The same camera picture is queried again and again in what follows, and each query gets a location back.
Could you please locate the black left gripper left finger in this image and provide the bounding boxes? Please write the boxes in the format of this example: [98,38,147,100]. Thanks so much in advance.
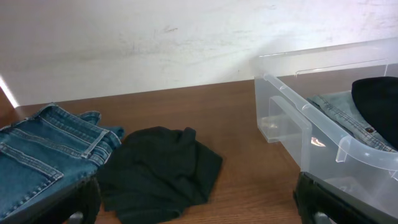
[2,177,101,224]

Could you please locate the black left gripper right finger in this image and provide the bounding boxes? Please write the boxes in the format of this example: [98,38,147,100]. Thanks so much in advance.
[293,172,397,224]

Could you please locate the light blue jeans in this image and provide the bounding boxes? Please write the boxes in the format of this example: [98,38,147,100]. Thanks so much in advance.
[307,91,397,152]

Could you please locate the black red grey garment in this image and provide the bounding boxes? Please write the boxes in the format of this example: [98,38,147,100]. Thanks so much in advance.
[351,77,397,148]

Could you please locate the dark blue folded jeans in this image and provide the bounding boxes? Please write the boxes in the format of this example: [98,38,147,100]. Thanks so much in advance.
[1,103,124,220]

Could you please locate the black folded garment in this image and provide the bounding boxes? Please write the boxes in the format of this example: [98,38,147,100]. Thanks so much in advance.
[96,126,223,223]

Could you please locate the clear plastic storage bin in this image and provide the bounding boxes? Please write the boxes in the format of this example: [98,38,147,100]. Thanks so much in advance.
[254,38,397,217]

